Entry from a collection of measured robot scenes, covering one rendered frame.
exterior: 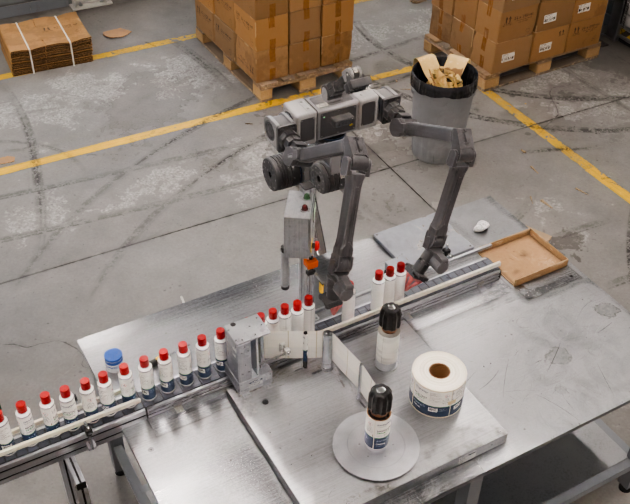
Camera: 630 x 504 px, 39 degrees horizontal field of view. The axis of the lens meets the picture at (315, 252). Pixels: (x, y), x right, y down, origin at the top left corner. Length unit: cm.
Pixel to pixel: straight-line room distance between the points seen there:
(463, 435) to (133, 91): 450
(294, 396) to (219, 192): 271
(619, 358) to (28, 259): 339
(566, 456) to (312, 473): 144
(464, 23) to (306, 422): 454
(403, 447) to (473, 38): 450
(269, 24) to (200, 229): 177
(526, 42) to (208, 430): 464
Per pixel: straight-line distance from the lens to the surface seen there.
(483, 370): 361
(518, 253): 418
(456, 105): 594
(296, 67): 689
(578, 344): 381
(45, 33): 762
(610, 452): 428
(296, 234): 325
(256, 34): 660
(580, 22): 752
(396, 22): 810
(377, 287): 361
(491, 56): 704
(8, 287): 538
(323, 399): 337
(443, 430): 332
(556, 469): 415
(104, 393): 329
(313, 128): 375
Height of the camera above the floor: 342
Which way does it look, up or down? 40 degrees down
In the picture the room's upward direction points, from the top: 1 degrees clockwise
